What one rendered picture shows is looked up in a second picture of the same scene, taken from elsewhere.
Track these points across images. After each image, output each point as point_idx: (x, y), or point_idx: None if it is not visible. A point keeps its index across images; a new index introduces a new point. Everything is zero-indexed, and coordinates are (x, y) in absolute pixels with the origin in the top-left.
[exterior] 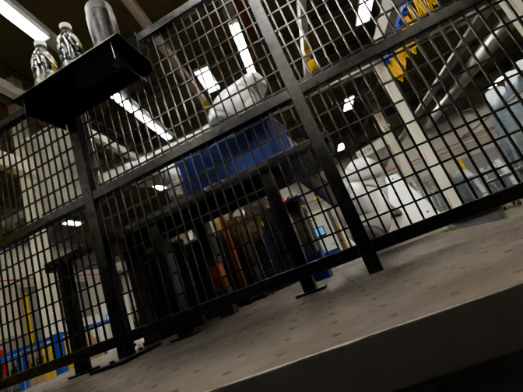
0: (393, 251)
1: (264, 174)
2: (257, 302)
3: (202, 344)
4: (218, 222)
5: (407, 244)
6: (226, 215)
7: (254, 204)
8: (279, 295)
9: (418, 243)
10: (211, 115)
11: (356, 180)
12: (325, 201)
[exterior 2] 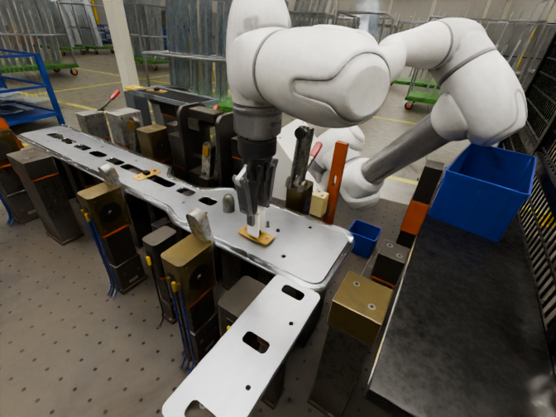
0: (361, 211)
1: None
2: (336, 284)
3: None
4: (326, 203)
5: (342, 198)
6: (304, 179)
7: (232, 127)
8: (359, 272)
9: (379, 209)
10: (523, 121)
11: (357, 150)
12: (375, 179)
